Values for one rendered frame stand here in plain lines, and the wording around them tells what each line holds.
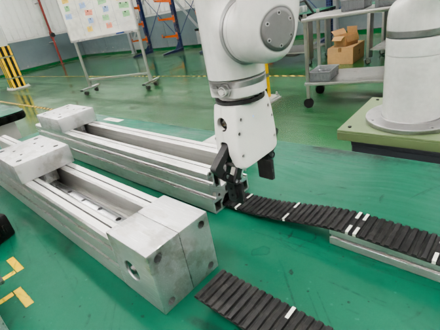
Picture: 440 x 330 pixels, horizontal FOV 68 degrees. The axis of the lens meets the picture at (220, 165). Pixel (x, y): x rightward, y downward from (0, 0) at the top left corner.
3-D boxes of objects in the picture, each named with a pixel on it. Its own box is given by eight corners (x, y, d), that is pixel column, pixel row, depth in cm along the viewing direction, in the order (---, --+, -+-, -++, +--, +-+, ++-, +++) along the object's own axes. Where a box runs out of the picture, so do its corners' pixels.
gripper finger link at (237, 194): (227, 175, 48) (234, 213, 51) (241, 166, 50) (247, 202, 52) (212, 171, 50) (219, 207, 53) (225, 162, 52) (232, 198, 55)
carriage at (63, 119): (100, 128, 99) (92, 107, 96) (66, 142, 92) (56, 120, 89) (76, 123, 110) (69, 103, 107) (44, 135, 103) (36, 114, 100)
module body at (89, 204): (178, 243, 52) (165, 200, 49) (126, 284, 46) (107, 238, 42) (18, 158, 105) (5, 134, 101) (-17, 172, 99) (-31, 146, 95)
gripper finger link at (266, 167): (269, 146, 54) (273, 181, 57) (279, 139, 56) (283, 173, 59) (254, 143, 56) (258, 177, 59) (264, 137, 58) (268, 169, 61)
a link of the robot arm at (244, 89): (238, 84, 42) (241, 106, 43) (276, 67, 47) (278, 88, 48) (194, 82, 47) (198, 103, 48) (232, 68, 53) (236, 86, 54)
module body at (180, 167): (249, 188, 64) (243, 149, 60) (215, 215, 58) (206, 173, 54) (73, 136, 116) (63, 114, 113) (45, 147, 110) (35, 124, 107)
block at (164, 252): (229, 255, 48) (219, 201, 44) (165, 315, 40) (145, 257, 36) (188, 235, 54) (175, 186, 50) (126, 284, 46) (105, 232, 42)
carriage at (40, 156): (79, 172, 71) (67, 143, 68) (28, 196, 64) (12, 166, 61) (50, 159, 82) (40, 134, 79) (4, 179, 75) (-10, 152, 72)
